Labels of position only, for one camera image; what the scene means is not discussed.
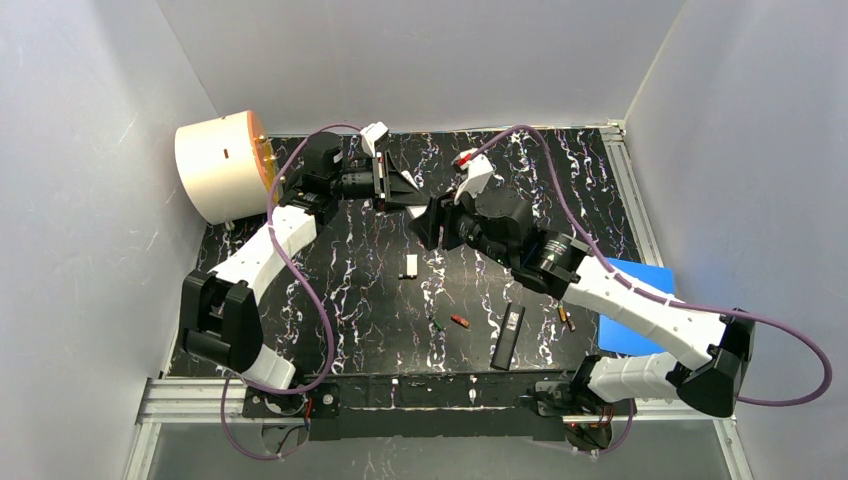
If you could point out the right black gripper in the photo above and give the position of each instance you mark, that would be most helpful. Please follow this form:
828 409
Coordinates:
448 223

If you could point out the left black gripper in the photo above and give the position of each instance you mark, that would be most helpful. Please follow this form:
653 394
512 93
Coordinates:
381 183

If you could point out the white battery cover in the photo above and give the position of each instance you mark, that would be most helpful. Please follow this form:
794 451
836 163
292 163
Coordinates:
411 265

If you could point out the red battery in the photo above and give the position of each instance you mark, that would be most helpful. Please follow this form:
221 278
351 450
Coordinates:
461 321

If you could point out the white remote control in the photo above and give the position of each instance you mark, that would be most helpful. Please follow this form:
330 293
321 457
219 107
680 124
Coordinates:
417 202

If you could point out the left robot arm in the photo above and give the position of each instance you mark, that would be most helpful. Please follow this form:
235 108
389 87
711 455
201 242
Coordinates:
219 320

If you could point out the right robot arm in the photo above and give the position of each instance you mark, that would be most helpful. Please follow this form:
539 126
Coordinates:
705 355

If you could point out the black remote control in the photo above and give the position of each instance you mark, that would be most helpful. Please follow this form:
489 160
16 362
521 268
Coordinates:
505 346

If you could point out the white cylinder with orange lid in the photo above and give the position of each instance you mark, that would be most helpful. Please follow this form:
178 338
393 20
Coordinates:
226 166

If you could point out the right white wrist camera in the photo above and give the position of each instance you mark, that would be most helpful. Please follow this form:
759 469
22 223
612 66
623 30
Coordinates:
474 171

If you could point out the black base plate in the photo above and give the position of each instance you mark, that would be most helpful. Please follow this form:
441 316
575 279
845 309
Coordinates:
530 403

